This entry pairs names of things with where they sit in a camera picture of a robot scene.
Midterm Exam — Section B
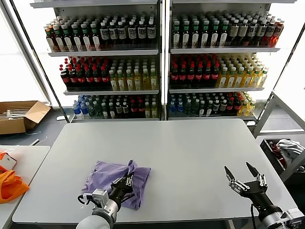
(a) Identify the small green bottle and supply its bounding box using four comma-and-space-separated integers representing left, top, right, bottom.
94, 101, 103, 119
192, 99, 200, 117
87, 101, 96, 119
184, 99, 193, 117

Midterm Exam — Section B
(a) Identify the black plastic bin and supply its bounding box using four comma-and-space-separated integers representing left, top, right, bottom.
259, 138, 305, 177

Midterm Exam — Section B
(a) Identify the black slanted pole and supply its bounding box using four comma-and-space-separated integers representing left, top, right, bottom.
268, 21, 305, 102
9, 0, 70, 124

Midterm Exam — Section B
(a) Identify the green label tea bottle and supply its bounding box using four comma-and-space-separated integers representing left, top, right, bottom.
219, 20, 229, 48
172, 20, 182, 49
81, 23, 92, 52
210, 20, 220, 48
200, 20, 210, 49
181, 20, 191, 49
191, 20, 201, 49
61, 23, 72, 52
71, 23, 82, 52
91, 22, 101, 51
52, 24, 63, 52

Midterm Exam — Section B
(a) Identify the small cola bottle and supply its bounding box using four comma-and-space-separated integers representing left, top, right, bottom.
226, 97, 234, 116
137, 100, 145, 119
130, 100, 138, 119
234, 97, 242, 116

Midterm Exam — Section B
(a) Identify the white grey crumpled garment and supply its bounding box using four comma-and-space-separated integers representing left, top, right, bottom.
275, 139, 305, 166

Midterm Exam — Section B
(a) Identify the orange fabric bag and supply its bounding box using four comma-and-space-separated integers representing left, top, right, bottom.
0, 169, 30, 204

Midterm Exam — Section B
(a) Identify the dark bottle white label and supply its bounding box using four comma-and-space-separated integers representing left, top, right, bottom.
137, 21, 147, 50
247, 19, 258, 47
265, 20, 276, 47
100, 21, 110, 50
109, 21, 119, 50
127, 21, 137, 50
146, 20, 156, 49
256, 19, 267, 47
118, 21, 128, 50

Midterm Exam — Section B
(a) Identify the red crumpled garment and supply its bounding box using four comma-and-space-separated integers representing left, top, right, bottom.
268, 141, 287, 168

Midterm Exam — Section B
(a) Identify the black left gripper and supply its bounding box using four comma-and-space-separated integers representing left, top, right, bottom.
109, 173, 134, 201

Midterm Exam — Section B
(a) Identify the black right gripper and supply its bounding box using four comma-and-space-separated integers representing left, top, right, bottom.
224, 161, 279, 212

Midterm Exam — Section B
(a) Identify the dark bottle beige label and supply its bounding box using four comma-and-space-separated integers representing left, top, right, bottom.
228, 19, 239, 47
238, 19, 248, 47

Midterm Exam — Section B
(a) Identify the open cardboard box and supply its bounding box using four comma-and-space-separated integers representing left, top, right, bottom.
0, 100, 51, 135

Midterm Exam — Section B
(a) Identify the grey metal shelf unit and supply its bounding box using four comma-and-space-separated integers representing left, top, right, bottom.
166, 0, 282, 121
30, 0, 163, 124

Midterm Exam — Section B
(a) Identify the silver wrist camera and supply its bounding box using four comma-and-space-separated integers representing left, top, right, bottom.
78, 188, 110, 208
280, 207, 305, 227

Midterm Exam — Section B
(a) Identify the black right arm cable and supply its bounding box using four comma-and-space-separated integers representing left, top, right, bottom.
250, 203, 259, 229

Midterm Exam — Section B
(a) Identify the orange white small box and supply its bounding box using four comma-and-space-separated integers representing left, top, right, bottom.
0, 150, 18, 170

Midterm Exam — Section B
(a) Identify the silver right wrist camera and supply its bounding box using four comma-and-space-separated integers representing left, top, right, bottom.
280, 207, 305, 227

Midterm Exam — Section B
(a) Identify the white vertical light strip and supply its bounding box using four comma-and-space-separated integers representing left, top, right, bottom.
161, 0, 167, 105

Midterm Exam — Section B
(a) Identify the grey metal frame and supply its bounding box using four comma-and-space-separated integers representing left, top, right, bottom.
252, 90, 305, 185

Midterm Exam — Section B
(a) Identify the red cap cola bottle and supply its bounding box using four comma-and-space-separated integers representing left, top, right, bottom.
211, 62, 221, 87
203, 62, 213, 87
84, 66, 94, 90
60, 65, 71, 88
170, 63, 180, 87
76, 66, 86, 90
187, 62, 196, 87
68, 66, 78, 89
195, 62, 204, 87
101, 66, 111, 89
179, 62, 188, 87
92, 66, 102, 90

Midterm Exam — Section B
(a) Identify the white plastic tubes bundle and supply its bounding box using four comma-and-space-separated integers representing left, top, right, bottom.
6, 109, 31, 118

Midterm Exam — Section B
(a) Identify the purple t-shirt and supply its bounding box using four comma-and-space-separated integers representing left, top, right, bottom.
81, 159, 152, 210

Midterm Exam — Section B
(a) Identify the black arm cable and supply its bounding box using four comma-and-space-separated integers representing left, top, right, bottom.
119, 193, 136, 205
250, 203, 259, 229

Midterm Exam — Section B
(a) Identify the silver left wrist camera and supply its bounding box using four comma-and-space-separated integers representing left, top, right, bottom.
78, 188, 110, 208

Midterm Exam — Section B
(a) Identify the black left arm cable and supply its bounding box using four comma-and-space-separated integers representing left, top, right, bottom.
119, 193, 136, 205

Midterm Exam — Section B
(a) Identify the red tea bottle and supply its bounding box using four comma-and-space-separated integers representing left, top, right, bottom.
273, 21, 285, 47
44, 23, 55, 52

